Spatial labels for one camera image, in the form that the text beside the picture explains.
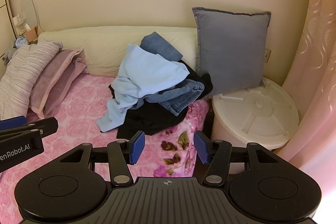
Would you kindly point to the lilac striped duvet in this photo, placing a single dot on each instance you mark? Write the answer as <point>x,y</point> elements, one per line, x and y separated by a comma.
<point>23,69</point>

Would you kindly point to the white round lidded bin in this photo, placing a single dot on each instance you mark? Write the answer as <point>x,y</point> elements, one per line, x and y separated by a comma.
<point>257,113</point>

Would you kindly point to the faded blue jeans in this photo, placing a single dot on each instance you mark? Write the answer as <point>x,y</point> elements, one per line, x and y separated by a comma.
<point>183,98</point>

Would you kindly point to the beige wall socket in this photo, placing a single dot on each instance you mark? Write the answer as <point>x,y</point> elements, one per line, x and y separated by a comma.
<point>267,54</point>

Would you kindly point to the cream wardrobe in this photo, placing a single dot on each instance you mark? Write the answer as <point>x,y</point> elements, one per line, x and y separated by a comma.
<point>4,16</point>

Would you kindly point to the lilac pillow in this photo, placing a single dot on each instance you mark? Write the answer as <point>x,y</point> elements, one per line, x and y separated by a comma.
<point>52,79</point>

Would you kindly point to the pink box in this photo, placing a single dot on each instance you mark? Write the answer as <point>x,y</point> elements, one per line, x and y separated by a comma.
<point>31,34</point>

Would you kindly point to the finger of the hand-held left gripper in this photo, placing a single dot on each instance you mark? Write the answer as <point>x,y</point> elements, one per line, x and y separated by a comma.
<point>13,123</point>
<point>44,125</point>

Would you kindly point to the blue denim garment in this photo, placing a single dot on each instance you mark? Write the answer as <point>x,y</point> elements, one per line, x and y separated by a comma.
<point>157,45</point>

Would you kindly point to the oval mirror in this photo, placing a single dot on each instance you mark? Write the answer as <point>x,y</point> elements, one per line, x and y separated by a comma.
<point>27,8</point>

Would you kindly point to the pink patterned curtain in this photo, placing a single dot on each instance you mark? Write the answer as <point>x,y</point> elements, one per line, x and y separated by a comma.
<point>315,69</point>

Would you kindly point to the pink floral blanket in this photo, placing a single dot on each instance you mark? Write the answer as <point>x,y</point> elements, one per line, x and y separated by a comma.
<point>78,108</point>

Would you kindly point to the cream long bolster pillow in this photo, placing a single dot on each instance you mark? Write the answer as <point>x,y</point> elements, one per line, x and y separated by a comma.
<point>99,48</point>

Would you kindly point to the black garment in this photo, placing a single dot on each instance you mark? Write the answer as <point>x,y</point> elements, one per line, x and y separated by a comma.
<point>147,119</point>

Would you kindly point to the grey-blue cushion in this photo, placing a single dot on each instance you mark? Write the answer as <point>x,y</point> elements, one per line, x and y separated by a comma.
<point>231,50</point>

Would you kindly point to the small white shelf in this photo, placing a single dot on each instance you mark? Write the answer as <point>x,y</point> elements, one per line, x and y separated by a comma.
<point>17,23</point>

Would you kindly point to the light blue sweater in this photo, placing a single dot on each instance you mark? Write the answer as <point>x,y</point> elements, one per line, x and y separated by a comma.
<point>147,69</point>

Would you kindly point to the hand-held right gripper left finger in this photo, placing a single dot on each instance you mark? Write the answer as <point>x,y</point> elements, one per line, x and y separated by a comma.
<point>137,147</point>

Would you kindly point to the small blue cloth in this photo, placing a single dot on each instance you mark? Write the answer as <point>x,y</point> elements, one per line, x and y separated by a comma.
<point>21,42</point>

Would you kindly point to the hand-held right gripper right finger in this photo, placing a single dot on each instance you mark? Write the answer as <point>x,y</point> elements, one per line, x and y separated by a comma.
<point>201,146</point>

